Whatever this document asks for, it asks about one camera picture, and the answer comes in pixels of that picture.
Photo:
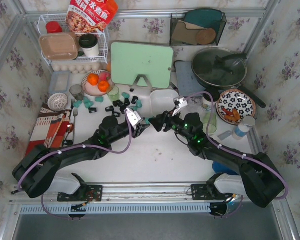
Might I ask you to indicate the striped red cloth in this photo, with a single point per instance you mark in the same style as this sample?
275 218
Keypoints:
50 128

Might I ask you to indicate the brown square container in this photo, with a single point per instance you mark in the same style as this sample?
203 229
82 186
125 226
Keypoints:
59 46

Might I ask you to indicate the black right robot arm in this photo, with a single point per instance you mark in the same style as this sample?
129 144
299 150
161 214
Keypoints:
257 178

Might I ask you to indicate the floral patterned plate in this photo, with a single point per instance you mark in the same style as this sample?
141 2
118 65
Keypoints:
233 105

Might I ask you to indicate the green cup right side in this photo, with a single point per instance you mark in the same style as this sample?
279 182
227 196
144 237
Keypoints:
209 123

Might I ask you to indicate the grey glass cup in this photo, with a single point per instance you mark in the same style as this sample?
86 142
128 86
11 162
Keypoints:
77 92

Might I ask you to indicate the black mesh organizer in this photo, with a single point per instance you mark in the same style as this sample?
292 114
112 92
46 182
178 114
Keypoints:
183 30

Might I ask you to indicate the white round strainer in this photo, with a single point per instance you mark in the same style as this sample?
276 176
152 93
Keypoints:
57 102

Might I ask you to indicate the green translucent cup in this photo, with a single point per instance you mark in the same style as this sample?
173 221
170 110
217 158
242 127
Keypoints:
113 92

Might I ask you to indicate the white wire rack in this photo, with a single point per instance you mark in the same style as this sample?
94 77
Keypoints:
103 39

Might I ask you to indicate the white coffee cup black lid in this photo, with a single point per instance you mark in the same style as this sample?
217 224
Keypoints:
89 43

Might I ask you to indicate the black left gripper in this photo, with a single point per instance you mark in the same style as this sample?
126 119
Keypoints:
138 127

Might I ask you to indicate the green cutting board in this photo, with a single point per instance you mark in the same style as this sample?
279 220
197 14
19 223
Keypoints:
129 60

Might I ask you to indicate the egg carton tray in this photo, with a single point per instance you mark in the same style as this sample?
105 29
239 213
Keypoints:
77 67

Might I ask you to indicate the blue sponge cloth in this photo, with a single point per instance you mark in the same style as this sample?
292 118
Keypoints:
219 168

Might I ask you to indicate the black coffee capsule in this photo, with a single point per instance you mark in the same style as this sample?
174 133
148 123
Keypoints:
116 114
109 109

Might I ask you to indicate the white bottle blue label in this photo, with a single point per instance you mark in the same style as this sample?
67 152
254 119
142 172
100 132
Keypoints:
245 125

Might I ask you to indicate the white storage basket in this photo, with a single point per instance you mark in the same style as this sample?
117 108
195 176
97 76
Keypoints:
162 100

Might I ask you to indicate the black frying pan with lid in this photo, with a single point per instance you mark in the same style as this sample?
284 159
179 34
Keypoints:
222 69

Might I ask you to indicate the red snack bag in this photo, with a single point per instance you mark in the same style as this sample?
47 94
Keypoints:
89 16

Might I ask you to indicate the clear lidded container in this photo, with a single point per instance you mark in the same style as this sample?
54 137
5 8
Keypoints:
59 82

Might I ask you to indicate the red jar lid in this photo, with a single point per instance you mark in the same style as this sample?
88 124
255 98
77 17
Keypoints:
53 27

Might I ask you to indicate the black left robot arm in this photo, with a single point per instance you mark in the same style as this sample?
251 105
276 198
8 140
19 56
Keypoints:
36 172

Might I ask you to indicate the round cork coaster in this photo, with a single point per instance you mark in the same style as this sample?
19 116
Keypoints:
205 36

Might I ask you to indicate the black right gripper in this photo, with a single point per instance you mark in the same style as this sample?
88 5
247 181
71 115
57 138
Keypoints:
165 121

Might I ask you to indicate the grey blue rectangular tray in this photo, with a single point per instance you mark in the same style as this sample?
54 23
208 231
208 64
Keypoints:
187 82

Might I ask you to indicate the teal coffee capsule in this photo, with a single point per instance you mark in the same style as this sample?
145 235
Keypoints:
147 121

